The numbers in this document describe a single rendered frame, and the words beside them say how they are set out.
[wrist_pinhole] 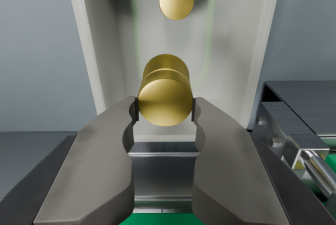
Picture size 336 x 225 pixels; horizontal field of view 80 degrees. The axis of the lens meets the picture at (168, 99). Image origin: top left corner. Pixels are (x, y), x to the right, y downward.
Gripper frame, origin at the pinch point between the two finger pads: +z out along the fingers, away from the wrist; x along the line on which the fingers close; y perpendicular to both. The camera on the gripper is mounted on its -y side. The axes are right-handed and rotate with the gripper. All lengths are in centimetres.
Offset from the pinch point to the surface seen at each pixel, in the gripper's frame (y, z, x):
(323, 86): 5.5, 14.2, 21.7
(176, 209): 17.8, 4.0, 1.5
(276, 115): 5.9, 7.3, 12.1
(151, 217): 17.6, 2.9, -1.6
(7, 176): 16.3, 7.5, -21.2
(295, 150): 5.7, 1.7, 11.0
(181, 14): -3.8, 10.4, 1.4
